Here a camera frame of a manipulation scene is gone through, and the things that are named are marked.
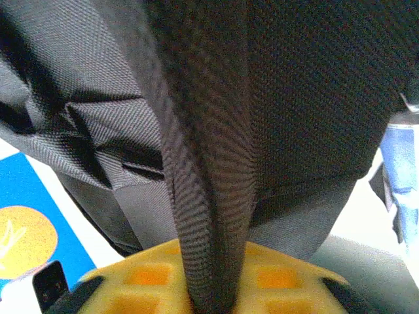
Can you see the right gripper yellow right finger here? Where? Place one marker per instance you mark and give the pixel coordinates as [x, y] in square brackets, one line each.
[278, 278]

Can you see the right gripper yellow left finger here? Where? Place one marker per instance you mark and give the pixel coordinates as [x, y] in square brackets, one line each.
[150, 278]

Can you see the black fabric backpack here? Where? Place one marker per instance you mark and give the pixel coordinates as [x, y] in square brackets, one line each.
[294, 98]

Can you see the blue panel orange circle leaves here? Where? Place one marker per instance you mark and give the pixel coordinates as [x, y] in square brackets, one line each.
[32, 189]

